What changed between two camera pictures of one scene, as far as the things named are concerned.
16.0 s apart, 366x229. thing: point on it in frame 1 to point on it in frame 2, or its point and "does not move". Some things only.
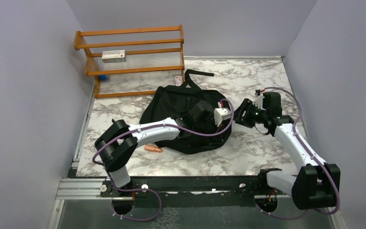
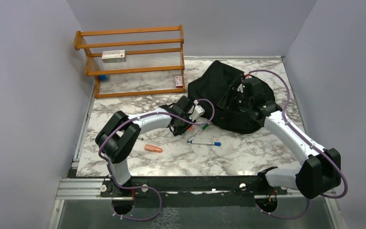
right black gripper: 246,105 to 232,92
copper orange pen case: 150,147 does not move
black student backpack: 169,100 to 209,83
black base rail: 188,192 does not move
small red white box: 178,80 does not move
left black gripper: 211,120 to 187,115
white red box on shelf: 113,56 does not move
